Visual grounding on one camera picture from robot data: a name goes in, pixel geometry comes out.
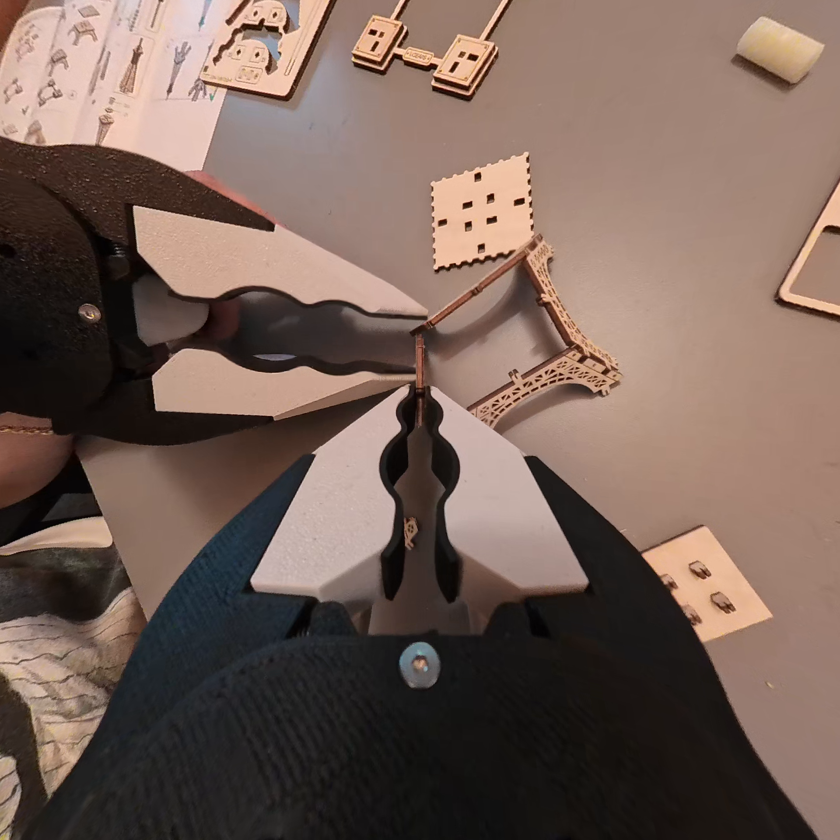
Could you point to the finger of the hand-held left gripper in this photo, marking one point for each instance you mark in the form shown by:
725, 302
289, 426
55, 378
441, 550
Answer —
262, 262
262, 394

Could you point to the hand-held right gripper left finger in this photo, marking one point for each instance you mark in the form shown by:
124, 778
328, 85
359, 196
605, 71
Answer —
328, 525

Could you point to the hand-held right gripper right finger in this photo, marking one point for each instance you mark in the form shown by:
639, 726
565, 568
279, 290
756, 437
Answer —
512, 525

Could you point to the wooden lattice leg piece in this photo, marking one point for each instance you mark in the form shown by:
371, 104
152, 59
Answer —
420, 367

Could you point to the wooden tower base assembly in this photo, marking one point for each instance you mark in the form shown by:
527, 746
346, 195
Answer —
571, 321

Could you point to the grey desk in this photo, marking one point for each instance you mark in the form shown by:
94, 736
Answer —
656, 426

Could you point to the person's left hand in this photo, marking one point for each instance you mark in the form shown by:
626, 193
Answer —
222, 320

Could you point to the folded instruction leaflet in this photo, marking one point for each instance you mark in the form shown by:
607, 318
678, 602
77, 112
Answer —
131, 98

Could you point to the wooden puzzle parts sheet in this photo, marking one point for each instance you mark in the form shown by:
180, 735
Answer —
308, 46

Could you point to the pale wooden parts sheet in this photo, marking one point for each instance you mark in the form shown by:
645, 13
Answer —
741, 604

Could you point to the square wooden plate with holes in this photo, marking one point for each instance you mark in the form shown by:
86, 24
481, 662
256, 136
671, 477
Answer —
512, 223

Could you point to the person's printed shirt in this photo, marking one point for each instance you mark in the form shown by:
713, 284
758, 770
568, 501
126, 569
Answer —
59, 656

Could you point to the wooden four-pad square frame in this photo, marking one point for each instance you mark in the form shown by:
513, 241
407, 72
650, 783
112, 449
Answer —
482, 82

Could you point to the emptied wooden sheet frame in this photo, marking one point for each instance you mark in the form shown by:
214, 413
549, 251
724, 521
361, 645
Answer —
817, 305

